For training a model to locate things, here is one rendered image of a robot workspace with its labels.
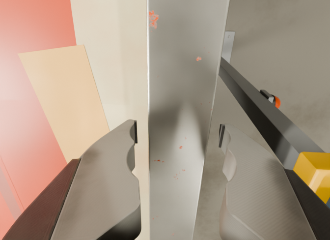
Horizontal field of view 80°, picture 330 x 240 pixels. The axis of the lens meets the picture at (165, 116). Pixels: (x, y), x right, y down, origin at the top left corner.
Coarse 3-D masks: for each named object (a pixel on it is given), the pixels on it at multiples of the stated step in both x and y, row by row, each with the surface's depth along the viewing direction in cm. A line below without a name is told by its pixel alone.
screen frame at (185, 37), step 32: (160, 0) 9; (192, 0) 9; (224, 0) 9; (160, 32) 10; (192, 32) 9; (224, 32) 9; (160, 64) 10; (192, 64) 10; (160, 96) 11; (192, 96) 11; (160, 128) 12; (192, 128) 12; (160, 160) 13; (192, 160) 13; (160, 192) 14; (192, 192) 14; (160, 224) 16; (192, 224) 16
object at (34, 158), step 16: (0, 112) 16; (16, 112) 16; (32, 112) 16; (0, 128) 17; (16, 128) 17; (32, 128) 17; (48, 128) 17; (0, 144) 18; (16, 144) 17; (32, 144) 17; (48, 144) 17; (16, 160) 18; (32, 160) 18; (48, 160) 18; (64, 160) 18; (16, 176) 19; (32, 176) 19; (48, 176) 19; (32, 192) 20; (0, 224) 23
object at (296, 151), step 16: (224, 48) 103; (224, 64) 73; (224, 80) 66; (240, 80) 56; (240, 96) 50; (256, 96) 45; (272, 96) 44; (256, 112) 41; (272, 112) 38; (272, 128) 34; (288, 128) 33; (272, 144) 34; (288, 144) 29; (304, 144) 29; (288, 160) 29; (304, 160) 19; (320, 160) 19; (304, 176) 19; (320, 176) 18; (320, 192) 19
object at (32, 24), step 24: (0, 0) 12; (24, 0) 12; (48, 0) 12; (0, 24) 13; (24, 24) 13; (48, 24) 13; (72, 24) 13; (0, 48) 14; (24, 48) 14; (48, 48) 14; (0, 72) 14; (24, 72) 14; (0, 96) 15; (24, 96) 15
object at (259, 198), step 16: (224, 128) 12; (224, 144) 12; (240, 144) 10; (256, 144) 10; (224, 160) 10; (240, 160) 9; (256, 160) 9; (272, 160) 9; (240, 176) 8; (256, 176) 8; (272, 176) 8; (224, 192) 8; (240, 192) 7; (256, 192) 7; (272, 192) 7; (288, 192) 8; (224, 208) 7; (240, 208) 7; (256, 208) 7; (272, 208) 7; (288, 208) 7; (224, 224) 7; (240, 224) 6; (256, 224) 6; (272, 224) 6; (288, 224) 6; (304, 224) 6
